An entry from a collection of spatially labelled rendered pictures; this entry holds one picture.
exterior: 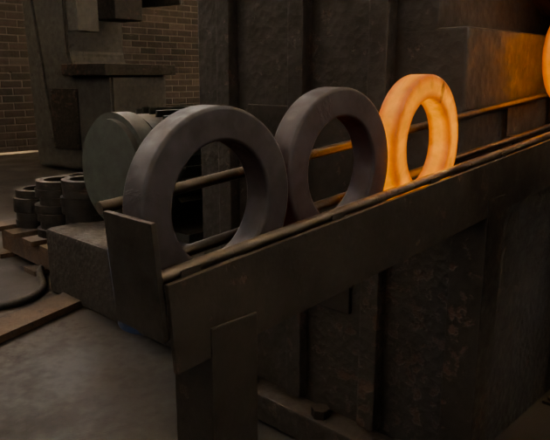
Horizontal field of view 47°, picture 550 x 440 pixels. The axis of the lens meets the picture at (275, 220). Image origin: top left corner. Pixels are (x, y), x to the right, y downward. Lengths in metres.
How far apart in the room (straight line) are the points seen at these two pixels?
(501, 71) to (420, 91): 0.41
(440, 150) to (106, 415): 1.04
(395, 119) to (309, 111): 0.16
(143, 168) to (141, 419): 1.10
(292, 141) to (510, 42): 0.69
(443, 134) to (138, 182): 0.51
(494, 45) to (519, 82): 0.13
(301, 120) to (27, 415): 1.19
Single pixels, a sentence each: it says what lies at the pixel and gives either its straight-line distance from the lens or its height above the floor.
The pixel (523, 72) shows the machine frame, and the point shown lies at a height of 0.80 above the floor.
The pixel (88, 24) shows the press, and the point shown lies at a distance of 5.17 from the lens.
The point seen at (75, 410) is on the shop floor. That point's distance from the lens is 1.67.
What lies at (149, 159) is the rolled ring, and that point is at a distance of 0.55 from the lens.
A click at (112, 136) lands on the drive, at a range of 2.05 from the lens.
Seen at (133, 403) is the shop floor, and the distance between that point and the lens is 1.66.
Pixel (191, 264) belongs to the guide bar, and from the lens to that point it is 0.56.
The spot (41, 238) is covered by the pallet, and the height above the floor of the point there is 0.14.
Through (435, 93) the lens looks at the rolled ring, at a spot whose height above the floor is 0.77.
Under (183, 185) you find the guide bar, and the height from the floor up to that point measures 0.68.
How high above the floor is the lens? 0.79
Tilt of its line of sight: 13 degrees down
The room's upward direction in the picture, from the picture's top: straight up
